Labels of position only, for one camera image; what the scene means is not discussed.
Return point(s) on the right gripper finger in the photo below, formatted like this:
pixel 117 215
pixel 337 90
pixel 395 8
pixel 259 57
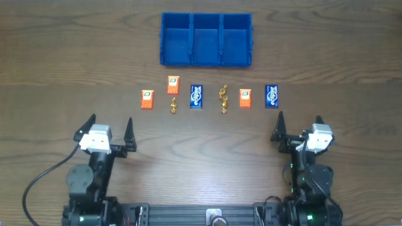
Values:
pixel 319 120
pixel 279 130

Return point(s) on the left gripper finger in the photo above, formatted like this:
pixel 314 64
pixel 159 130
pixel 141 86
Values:
pixel 130 139
pixel 86 127

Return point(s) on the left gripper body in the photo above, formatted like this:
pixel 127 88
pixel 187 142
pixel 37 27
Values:
pixel 118 150

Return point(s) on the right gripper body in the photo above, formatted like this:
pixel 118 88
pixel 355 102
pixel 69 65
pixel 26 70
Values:
pixel 290 144

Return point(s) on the blue candy pack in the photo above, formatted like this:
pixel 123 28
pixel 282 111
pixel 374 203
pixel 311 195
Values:
pixel 271 96
pixel 196 96

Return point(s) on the orange candy box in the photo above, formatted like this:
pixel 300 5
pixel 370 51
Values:
pixel 173 86
pixel 147 100
pixel 245 100

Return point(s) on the gold candy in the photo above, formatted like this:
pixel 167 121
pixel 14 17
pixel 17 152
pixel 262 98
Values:
pixel 223 91
pixel 173 106
pixel 224 106

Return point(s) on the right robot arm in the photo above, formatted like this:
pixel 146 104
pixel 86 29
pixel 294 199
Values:
pixel 317 175

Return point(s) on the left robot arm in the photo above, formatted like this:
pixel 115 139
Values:
pixel 79 180

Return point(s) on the blue tray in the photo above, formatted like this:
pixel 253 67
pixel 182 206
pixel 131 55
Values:
pixel 205 47

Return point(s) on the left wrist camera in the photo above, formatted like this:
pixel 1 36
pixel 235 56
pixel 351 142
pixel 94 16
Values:
pixel 97 138

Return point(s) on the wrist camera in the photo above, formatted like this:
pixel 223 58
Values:
pixel 97 138
pixel 320 136

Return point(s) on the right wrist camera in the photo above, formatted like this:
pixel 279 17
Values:
pixel 320 136

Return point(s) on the mounting rail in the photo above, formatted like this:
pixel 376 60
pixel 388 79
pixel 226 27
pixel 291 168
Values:
pixel 182 215

